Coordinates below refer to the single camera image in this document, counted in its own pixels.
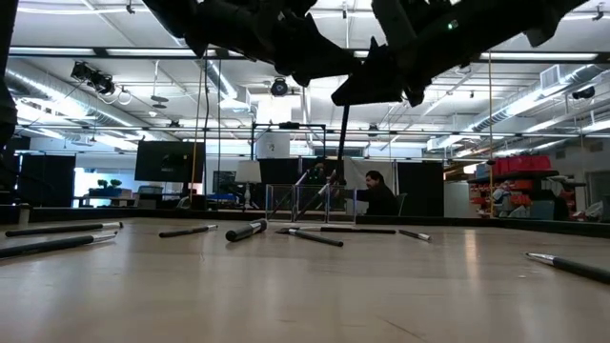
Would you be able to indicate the white shade table lamp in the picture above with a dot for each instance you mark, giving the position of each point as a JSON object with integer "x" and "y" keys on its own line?
{"x": 248, "y": 171}

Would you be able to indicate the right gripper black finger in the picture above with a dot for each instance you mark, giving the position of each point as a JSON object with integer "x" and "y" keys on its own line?
{"x": 376, "y": 90}
{"x": 388, "y": 59}

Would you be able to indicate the person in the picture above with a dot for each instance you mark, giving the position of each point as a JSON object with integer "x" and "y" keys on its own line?
{"x": 381, "y": 197}
{"x": 320, "y": 171}

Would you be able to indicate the shelf rack with red bins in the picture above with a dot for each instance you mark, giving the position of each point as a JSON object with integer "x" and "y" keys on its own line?
{"x": 519, "y": 164}

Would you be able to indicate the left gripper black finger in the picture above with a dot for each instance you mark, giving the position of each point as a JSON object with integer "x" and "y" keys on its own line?
{"x": 305, "y": 69}
{"x": 314, "y": 45}

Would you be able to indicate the white cup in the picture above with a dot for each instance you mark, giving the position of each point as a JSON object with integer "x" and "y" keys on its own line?
{"x": 24, "y": 214}

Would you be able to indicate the black partition panel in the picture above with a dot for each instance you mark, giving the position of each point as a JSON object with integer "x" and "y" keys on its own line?
{"x": 47, "y": 181}
{"x": 421, "y": 190}
{"x": 281, "y": 171}

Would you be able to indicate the black aluminium rig frame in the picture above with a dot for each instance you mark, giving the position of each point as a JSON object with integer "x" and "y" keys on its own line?
{"x": 143, "y": 214}

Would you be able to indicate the large black monitor screen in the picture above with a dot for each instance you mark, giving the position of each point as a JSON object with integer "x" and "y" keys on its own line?
{"x": 169, "y": 162}

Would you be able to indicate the short black makeup brush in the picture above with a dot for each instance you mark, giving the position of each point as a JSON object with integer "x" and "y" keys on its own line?
{"x": 414, "y": 235}

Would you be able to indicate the clear acrylic brush organizer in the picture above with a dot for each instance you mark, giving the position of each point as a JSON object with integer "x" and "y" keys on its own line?
{"x": 340, "y": 212}

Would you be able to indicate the black bar with light strips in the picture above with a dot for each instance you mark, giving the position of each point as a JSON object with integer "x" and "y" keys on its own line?
{"x": 143, "y": 51}

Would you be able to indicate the black mounted camera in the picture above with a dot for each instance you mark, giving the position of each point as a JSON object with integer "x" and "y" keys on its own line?
{"x": 93, "y": 78}
{"x": 583, "y": 92}
{"x": 279, "y": 87}

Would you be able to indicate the small green plant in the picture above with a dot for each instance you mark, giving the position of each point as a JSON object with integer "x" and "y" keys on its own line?
{"x": 102, "y": 183}
{"x": 115, "y": 182}

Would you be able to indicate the dark pen left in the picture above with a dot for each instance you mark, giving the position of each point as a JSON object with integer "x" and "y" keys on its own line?
{"x": 47, "y": 246}

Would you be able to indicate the white sheet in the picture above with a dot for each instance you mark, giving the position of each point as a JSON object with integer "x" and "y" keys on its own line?
{"x": 357, "y": 171}

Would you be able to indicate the thick black marker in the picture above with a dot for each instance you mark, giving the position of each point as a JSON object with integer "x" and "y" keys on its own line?
{"x": 245, "y": 231}

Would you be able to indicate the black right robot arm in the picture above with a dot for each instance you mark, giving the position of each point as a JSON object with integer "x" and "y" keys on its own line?
{"x": 514, "y": 19}

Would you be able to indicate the black pen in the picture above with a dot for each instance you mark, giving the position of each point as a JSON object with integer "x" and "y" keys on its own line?
{"x": 362, "y": 230}
{"x": 62, "y": 229}
{"x": 188, "y": 231}

